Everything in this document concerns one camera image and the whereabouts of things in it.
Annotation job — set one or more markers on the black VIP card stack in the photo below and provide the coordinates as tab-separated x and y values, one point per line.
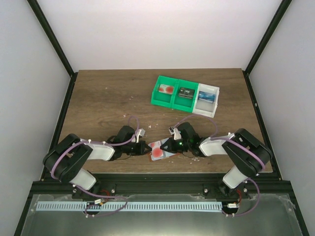
186	92

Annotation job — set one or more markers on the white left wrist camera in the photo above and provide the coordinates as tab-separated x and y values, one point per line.
139	134

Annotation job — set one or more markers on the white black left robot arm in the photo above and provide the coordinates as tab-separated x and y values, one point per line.
65	162

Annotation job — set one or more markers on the white plastic bin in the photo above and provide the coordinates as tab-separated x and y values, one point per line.
204	108

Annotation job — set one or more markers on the brown leather card holder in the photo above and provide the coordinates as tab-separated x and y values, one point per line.
166	154

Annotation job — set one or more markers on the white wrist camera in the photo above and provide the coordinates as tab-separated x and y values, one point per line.
175	133
139	134

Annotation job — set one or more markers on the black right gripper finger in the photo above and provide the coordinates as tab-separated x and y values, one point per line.
167	143
166	149

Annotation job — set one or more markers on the green plastic bin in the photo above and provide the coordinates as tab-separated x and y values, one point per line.
162	99
181	103

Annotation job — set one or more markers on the red white card stack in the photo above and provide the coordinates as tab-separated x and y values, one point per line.
167	89

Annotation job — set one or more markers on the black right back frame post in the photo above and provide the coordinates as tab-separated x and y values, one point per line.
280	12

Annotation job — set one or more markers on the left green plastic bin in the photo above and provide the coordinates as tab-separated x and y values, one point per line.
162	99

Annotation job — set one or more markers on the black frame post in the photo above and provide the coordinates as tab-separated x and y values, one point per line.
280	12
51	36

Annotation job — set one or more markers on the black left back frame post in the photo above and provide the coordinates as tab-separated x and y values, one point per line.
51	36

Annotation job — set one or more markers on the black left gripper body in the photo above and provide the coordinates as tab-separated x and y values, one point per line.
139	148

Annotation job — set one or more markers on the middle green plastic bin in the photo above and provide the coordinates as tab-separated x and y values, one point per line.
181	103

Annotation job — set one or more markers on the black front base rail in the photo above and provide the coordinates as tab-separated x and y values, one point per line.
193	184

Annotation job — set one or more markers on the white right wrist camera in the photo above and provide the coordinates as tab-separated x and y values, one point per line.
175	133

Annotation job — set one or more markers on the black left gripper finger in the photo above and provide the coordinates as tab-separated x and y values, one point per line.
144	152
144	146

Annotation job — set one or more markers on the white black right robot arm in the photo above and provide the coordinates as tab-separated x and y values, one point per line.
248	154

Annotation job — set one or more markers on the blue card stack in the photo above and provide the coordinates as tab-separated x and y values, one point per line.
206	96

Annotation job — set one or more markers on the light blue slotted cable duct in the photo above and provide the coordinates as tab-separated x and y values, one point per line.
131	206

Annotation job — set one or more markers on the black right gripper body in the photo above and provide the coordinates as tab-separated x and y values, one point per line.
172	145

